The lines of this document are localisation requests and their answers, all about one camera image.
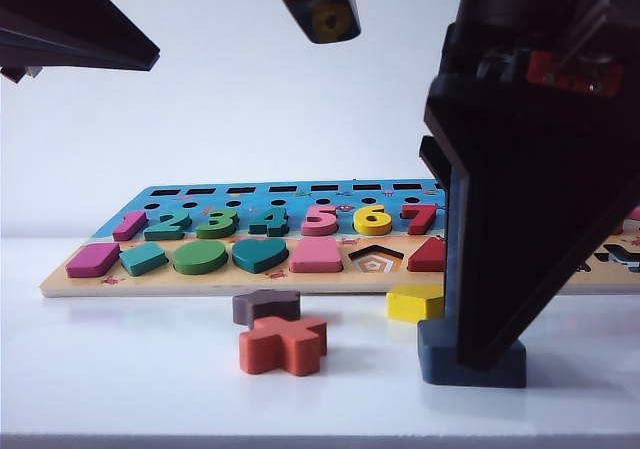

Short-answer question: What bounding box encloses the teal heart block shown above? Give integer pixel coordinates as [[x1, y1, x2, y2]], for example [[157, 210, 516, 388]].
[[230, 237, 290, 274]]

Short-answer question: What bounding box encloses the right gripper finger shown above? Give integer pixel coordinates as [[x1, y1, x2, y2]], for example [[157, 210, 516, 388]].
[[418, 136, 449, 185], [446, 133, 640, 370]]

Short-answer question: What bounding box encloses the yellow pentagon block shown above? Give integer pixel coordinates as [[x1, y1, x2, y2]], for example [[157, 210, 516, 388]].
[[385, 283, 447, 323]]

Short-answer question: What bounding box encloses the teal number two piece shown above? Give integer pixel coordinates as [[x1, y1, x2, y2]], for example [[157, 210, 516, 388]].
[[143, 210, 193, 242]]

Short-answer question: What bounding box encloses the teal number four piece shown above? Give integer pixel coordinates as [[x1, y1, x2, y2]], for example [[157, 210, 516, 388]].
[[248, 207, 291, 238]]

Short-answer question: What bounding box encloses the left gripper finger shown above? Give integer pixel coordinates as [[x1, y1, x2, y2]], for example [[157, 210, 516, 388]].
[[0, 27, 160, 84], [0, 0, 161, 59]]

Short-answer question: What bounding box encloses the orange cross block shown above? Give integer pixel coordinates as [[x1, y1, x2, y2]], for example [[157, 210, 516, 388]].
[[238, 316, 328, 378]]

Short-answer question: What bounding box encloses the pink number five piece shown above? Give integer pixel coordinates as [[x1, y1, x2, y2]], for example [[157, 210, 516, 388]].
[[301, 204, 339, 239]]

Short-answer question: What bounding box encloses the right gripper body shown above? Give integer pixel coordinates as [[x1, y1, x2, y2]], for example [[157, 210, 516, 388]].
[[423, 0, 640, 136]]

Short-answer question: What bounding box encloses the magenta number one piece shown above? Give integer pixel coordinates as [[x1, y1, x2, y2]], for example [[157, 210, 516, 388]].
[[112, 210, 149, 243]]

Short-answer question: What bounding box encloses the pink trapezoid block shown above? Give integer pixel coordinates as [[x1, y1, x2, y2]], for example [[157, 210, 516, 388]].
[[289, 237, 345, 274]]

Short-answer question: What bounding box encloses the teal rhombus block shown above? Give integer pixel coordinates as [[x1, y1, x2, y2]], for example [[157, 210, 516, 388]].
[[118, 241, 170, 278]]

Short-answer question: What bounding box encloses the dark grey square block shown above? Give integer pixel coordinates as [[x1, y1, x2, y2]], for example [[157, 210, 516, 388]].
[[417, 318, 527, 388]]

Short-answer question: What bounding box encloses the green number three piece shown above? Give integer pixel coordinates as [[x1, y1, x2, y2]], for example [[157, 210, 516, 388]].
[[195, 207, 240, 240]]

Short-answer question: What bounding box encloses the red number seven piece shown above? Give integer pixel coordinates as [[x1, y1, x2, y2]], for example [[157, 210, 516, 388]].
[[401, 203, 441, 237]]

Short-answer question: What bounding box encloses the magenta rectangle block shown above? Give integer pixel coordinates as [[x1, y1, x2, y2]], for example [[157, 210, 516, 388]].
[[64, 242, 121, 279]]

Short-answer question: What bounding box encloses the red triangle block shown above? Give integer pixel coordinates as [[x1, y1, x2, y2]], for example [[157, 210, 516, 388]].
[[407, 237, 448, 273]]

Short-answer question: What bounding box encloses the colourful wooden puzzle board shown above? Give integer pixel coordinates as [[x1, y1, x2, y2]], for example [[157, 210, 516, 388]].
[[38, 177, 640, 300]]

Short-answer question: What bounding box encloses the yellow number six piece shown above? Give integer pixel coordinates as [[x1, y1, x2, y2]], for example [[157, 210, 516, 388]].
[[353, 203, 394, 238]]

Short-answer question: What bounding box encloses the brown star block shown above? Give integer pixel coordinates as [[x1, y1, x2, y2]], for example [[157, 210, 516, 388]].
[[232, 289, 301, 330]]

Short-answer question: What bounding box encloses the green circle block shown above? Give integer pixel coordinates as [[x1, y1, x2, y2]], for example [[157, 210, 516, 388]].
[[172, 240, 227, 276]]

